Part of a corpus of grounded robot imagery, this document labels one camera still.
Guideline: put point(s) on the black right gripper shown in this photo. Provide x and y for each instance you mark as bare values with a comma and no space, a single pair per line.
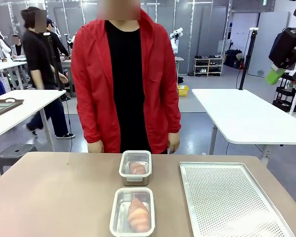
288,47

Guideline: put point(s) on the golden croissant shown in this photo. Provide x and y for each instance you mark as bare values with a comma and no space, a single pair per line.
137,168
137,217

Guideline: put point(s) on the person's right forearm red sleeve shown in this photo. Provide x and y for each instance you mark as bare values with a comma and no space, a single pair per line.
91,123

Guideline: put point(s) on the person's left forearm red sleeve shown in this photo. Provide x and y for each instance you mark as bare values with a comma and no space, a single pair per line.
171,116

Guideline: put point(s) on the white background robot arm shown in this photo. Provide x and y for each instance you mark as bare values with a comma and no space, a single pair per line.
5,48

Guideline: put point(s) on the rectangular steel container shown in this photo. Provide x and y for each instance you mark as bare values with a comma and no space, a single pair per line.
119,205
135,183

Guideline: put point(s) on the person's left hand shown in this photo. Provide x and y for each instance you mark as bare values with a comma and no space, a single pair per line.
173,142

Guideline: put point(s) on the person's right hand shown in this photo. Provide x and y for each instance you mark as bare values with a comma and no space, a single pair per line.
95,147

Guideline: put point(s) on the black shelf cart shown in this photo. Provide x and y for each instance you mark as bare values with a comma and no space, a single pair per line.
283,98

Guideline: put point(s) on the dark backpack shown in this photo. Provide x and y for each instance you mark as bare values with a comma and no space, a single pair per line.
233,59

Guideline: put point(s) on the white table with white legs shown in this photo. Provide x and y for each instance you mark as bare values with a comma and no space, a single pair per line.
27,103
249,116

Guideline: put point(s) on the white shoe rack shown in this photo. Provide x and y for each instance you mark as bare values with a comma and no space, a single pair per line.
209,59

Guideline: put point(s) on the yellow plastic basket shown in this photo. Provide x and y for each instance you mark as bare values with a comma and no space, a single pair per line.
183,90

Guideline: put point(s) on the small white background robot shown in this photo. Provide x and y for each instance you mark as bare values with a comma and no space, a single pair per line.
173,45

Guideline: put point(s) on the silver metal baking tray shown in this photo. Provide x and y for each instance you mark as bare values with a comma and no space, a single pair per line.
232,197

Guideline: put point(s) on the person in red jacket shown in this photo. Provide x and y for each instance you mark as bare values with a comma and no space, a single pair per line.
93,81

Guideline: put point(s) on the person with dark cap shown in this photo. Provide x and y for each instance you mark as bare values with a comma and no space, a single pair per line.
58,44

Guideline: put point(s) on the standing person in black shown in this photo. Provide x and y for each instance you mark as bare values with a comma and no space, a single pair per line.
37,54

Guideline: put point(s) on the seated person in background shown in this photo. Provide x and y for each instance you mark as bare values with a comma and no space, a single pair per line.
17,50

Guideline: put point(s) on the brown serving tray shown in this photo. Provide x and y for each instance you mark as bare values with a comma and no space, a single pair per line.
14,103

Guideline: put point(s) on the white background desk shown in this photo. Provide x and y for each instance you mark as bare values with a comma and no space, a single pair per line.
5,65

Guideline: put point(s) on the grey metal stool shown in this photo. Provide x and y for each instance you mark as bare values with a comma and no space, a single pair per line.
14,153

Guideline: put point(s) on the black camera stand pole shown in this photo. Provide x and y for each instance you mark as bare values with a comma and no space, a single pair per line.
246,61

